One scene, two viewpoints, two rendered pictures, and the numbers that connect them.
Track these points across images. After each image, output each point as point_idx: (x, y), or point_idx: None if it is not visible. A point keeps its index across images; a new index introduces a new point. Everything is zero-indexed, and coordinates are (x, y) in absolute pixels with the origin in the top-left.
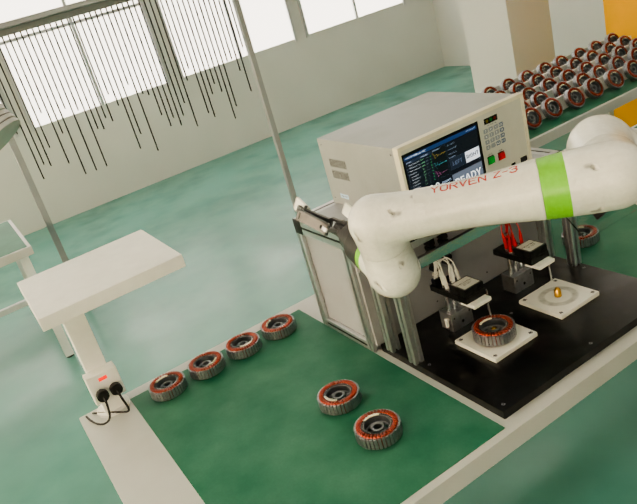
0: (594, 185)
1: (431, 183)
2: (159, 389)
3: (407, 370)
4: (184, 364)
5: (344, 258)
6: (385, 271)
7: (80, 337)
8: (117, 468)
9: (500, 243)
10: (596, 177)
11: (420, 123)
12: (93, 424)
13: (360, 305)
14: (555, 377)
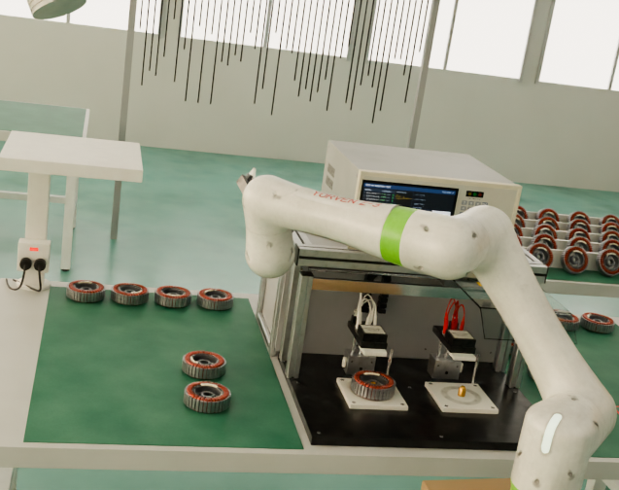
0: (419, 243)
1: None
2: (75, 288)
3: (280, 380)
4: None
5: None
6: (255, 244)
7: (35, 204)
8: None
9: None
10: (423, 237)
11: (413, 167)
12: (7, 287)
13: (276, 303)
14: (382, 440)
